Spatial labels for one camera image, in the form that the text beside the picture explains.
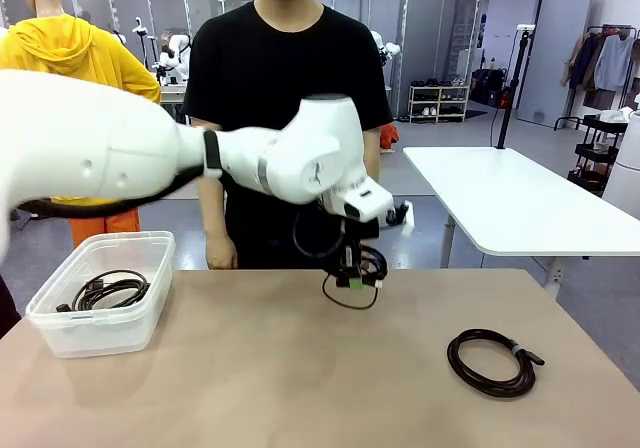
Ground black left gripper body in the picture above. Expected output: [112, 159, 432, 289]
[339, 217, 381, 272]

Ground black power cable grey strap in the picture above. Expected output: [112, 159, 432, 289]
[321, 245, 390, 312]

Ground black cable grey tie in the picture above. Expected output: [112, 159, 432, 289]
[446, 328, 546, 399]

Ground thick black power cord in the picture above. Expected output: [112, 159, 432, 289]
[54, 269, 152, 314]

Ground person's right forearm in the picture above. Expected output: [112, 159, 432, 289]
[198, 176, 230, 242]

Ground person's right hand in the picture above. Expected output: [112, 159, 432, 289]
[206, 235, 240, 271]

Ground orange fabric item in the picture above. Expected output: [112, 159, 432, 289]
[379, 122, 400, 152]

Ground wooden shoe rack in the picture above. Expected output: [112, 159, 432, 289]
[408, 84, 471, 124]

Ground white background table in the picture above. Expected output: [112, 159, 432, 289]
[402, 145, 640, 299]

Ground person in black t-shirt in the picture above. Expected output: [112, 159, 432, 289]
[180, 0, 396, 271]

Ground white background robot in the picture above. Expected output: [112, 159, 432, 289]
[370, 30, 402, 67]
[158, 30, 192, 85]

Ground black bags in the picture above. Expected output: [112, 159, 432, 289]
[471, 67, 507, 108]

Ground black clothes rack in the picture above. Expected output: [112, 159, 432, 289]
[553, 24, 640, 132]

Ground orange trousers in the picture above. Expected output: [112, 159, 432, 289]
[67, 206, 143, 248]

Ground clear plastic storage bin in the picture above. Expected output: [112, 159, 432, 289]
[24, 230, 176, 359]

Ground black utility cart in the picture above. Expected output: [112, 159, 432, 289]
[567, 113, 629, 194]

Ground grey partition panel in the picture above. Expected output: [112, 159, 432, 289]
[516, 0, 595, 129]

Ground dark hanging coat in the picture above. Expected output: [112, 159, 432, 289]
[560, 31, 601, 92]

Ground light blue hanging top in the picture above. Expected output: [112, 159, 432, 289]
[593, 32, 636, 92]

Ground yellow hoodie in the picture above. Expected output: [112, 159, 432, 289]
[0, 13, 162, 209]

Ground black bulky object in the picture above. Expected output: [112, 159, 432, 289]
[0, 272, 22, 339]

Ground black camera stand pole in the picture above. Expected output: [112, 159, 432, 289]
[494, 23, 535, 150]

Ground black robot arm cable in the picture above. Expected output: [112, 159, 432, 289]
[17, 165, 347, 260]

